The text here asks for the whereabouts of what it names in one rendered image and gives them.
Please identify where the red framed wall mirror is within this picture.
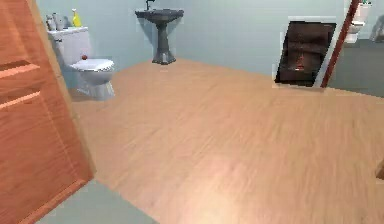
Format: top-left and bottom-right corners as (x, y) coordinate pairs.
(320, 0), (384, 98)

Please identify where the grey toilet paper roll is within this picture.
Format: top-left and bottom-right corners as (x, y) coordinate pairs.
(52, 12), (66, 31)
(45, 14), (57, 32)

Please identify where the white toilet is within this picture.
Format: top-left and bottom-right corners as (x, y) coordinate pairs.
(47, 26), (116, 101)

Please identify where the dark grey pedestal sink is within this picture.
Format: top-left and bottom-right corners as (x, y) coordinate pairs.
(134, 8), (185, 66)

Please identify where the orange wooden room door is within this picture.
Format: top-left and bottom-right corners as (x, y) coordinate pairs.
(0, 0), (98, 224)

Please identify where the yellow spray bottle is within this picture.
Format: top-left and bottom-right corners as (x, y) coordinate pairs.
(71, 8), (83, 28)

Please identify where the dark framed picture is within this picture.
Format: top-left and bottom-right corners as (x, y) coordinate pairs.
(272, 16), (338, 89)

